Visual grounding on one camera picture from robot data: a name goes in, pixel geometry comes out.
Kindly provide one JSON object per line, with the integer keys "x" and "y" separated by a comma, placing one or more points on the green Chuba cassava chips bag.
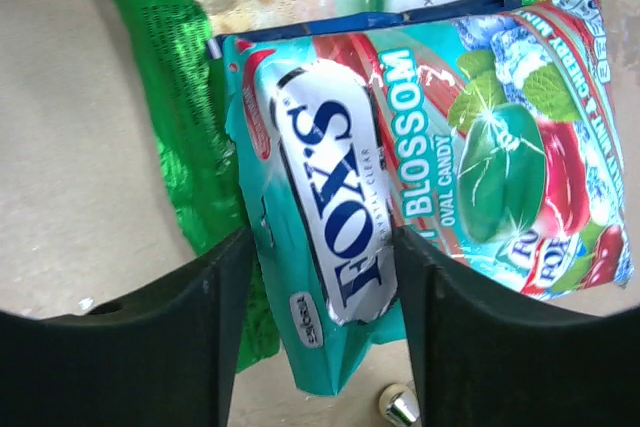
{"x": 183, "y": 87}

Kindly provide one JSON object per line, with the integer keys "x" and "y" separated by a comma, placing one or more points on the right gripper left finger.
{"x": 162, "y": 355}

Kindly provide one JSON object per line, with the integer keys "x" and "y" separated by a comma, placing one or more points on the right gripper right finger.
{"x": 484, "y": 355}

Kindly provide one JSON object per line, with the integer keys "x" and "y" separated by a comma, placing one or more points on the blue Burts chilli crisps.
{"x": 390, "y": 17}

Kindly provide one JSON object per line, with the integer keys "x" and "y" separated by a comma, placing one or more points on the teal Fox's candy bag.
{"x": 490, "y": 136}

